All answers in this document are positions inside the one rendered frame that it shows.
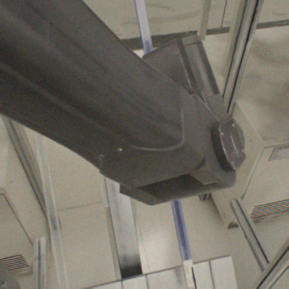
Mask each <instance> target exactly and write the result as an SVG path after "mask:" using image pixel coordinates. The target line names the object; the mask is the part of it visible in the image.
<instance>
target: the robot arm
mask: <svg viewBox="0 0 289 289"><path fill-rule="evenodd" d="M0 114H1V115H3V116H5V117H7V118H9V119H11V120H13V121H15V122H17V123H19V124H20V125H23V126H25V127H27V128H29V129H31V130H33V131H35V132H37V133H38V134H41V135H43V136H45V137H47V138H49V139H51V140H53V141H55V142H57V143H59V144H60V145H62V146H64V147H66V148H67V149H69V150H71V151H73V152H74V153H76V154H77V155H79V156H81V157H82V158H83V159H86V160H87V161H88V162H89V163H91V164H92V165H94V166H95V167H96V168H97V169H99V173H100V174H102V175H103V176H105V177H107V178H109V179H111V180H113V181H115V182H118V183H120V193H122V194H124V195H127V196H128V197H131V198H133V199H136V200H138V201H140V202H141V203H143V204H146V205H148V206H155V205H159V204H164V203H169V202H172V201H177V200H180V199H186V198H189V197H194V196H197V195H202V194H207V193H210V192H216V191H220V190H224V189H228V188H233V187H234V186H235V184H236V170H238V169H239V167H240V166H241V165H242V163H243V161H244V160H245V159H246V155H245V152H244V134H243V131H242V129H241V127H240V125H239V123H238V122H237V121H236V120H235V119H234V118H233V117H231V116H229V115H228V112H227V110H226V107H225V105H224V101H223V98H222V96H221V93H220V91H219V87H218V85H217V82H216V80H215V75H214V73H213V70H212V67H211V65H210V62H209V59H208V56H207V54H206V50H205V48H204V45H203V42H202V39H201V37H200V36H199V35H193V36H188V37H184V38H181V39H180V38H178V37H177V38H175V39H173V40H171V41H169V42H167V43H166V44H164V45H162V46H160V47H158V48H156V49H154V50H152V51H150V52H148V53H146V54H144V55H143V56H142V57H140V56H139V55H138V54H136V53H135V52H134V51H133V50H132V49H131V48H130V47H129V46H128V45H126V44H124V43H123V42H122V40H120V38H118V37H117V36H116V35H115V34H114V33H113V32H112V31H111V29H109V27H107V25H106V24H105V23H104V22H103V21H102V20H101V18H100V17H99V16H98V15H97V14H96V13H95V12H94V11H93V10H92V9H91V8H90V7H89V6H88V5H87V4H86V3H85V2H84V1H83V0H0Z"/></svg>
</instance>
